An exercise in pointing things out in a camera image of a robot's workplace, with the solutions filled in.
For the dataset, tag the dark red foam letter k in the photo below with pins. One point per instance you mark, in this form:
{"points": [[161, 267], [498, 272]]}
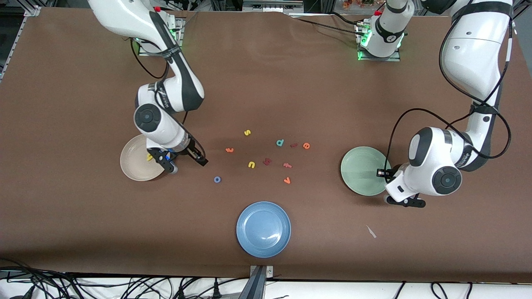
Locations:
{"points": [[267, 161]]}

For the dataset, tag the black power plug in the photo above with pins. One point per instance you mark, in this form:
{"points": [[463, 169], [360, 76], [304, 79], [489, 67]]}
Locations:
{"points": [[181, 292], [216, 290]]}

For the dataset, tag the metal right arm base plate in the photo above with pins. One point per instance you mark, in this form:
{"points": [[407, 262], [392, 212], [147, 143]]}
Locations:
{"points": [[181, 23]]}

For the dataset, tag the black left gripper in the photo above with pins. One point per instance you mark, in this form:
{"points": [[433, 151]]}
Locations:
{"points": [[390, 172]]}

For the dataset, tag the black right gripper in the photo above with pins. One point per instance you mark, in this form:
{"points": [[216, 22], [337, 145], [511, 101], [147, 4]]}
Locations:
{"points": [[191, 152]]}

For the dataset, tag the orange artificial flowers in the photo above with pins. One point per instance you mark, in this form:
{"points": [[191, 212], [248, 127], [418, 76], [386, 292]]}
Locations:
{"points": [[357, 3]]}

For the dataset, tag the pale green plate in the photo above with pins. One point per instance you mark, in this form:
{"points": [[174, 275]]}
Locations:
{"points": [[359, 170]]}

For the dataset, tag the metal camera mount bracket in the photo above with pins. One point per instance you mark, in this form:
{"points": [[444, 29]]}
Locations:
{"points": [[255, 286]]}

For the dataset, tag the aluminium frame profile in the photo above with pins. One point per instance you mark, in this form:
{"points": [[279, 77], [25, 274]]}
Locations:
{"points": [[31, 11], [515, 12]]}

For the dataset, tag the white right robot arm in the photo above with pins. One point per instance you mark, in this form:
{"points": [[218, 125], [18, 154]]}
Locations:
{"points": [[166, 128]]}

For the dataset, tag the small white paper scrap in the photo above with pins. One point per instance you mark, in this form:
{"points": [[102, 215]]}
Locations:
{"points": [[371, 231]]}

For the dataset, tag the beige brown plate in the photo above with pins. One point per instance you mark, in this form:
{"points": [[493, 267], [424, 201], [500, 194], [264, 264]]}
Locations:
{"points": [[133, 162]]}

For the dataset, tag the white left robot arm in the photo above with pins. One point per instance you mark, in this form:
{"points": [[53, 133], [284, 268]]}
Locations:
{"points": [[469, 54]]}

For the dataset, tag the grey power strip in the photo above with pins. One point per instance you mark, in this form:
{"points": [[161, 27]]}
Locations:
{"points": [[272, 6]]}

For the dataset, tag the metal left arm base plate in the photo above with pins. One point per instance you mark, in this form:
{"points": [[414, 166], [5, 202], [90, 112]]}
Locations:
{"points": [[380, 59]]}

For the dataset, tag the brown table cover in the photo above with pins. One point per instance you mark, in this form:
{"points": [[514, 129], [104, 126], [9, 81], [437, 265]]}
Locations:
{"points": [[266, 83]]}

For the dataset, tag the blue plate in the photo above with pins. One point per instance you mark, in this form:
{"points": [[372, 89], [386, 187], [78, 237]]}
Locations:
{"points": [[263, 229]]}

